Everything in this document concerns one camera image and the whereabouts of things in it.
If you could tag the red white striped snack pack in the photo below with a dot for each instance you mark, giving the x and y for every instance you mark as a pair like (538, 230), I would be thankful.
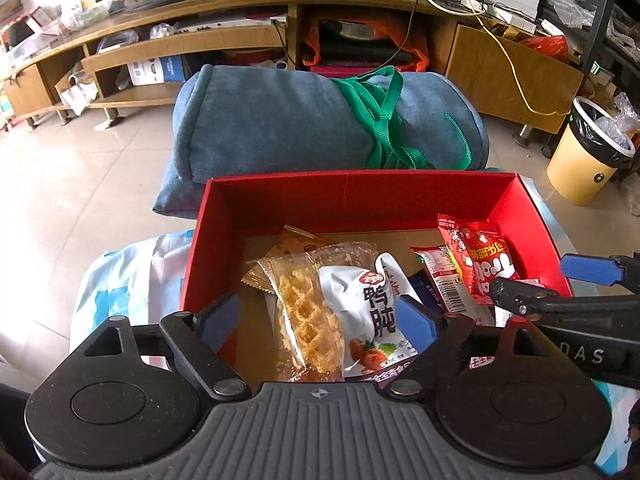
(450, 287)

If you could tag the purple snack packet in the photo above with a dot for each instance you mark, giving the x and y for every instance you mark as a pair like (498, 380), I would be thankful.
(429, 297)

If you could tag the orange bag in cabinet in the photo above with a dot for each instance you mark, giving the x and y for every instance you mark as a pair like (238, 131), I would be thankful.
(362, 42)

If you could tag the white Kaprons wafer pack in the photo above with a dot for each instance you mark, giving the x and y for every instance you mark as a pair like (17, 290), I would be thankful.
(501, 317)

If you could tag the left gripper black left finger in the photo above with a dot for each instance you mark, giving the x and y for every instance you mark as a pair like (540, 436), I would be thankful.
(195, 339)

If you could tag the rolled blue blanket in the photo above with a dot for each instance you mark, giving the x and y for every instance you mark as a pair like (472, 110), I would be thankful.
(236, 121)

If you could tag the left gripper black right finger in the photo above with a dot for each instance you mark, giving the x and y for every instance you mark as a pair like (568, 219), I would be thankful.
(439, 341)

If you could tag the red cola candy bag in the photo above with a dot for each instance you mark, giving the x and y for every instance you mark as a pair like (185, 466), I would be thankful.
(480, 254)

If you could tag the blue white checkered cloth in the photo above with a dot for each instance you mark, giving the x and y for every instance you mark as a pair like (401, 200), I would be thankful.
(116, 408)

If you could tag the red plastic bag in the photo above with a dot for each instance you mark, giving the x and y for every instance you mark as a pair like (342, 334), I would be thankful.
(553, 46)

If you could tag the red cardboard box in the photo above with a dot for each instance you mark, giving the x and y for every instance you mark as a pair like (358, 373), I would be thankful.
(241, 218)

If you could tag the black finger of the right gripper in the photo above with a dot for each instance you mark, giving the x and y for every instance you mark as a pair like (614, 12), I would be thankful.
(614, 270)
(607, 311)

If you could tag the yellow trash bin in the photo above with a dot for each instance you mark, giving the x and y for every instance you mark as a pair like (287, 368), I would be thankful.
(590, 150)

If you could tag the black metal shelf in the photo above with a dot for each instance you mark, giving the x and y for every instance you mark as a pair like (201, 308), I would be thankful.
(602, 33)

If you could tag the clear bag of yellow crackers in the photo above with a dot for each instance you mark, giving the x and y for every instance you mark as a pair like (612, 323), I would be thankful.
(309, 337)

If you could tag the white duck snack pouch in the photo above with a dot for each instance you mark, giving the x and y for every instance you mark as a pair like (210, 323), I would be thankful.
(365, 301)

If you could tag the wooden TV cabinet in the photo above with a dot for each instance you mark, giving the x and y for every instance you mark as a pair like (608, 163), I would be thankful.
(501, 77)

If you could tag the gold foil snack packet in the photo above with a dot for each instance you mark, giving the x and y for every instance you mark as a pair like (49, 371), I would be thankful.
(291, 241)

